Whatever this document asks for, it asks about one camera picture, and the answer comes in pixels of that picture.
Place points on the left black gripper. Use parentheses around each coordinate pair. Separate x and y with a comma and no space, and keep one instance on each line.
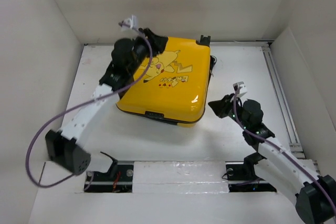
(158,42)

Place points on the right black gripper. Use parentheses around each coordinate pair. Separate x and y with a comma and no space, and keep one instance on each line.
(220,107)

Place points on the yellow hard-shell suitcase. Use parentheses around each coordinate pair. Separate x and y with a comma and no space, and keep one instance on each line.
(172,87)

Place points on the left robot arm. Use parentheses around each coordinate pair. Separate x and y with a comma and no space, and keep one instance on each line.
(65,146)

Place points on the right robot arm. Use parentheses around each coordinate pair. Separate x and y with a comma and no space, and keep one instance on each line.
(312,195)

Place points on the white foam board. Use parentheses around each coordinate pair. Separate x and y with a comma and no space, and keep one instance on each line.
(162,177)

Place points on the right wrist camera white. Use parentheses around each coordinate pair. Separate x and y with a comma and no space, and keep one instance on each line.
(240,89)

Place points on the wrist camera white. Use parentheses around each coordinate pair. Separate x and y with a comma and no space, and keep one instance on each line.
(130,23)
(240,89)

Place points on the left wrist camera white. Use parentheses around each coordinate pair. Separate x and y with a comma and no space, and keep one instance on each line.
(130,23)

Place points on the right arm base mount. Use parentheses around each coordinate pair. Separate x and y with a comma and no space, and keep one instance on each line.
(241,176)

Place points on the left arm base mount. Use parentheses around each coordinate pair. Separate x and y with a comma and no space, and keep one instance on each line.
(118,179)

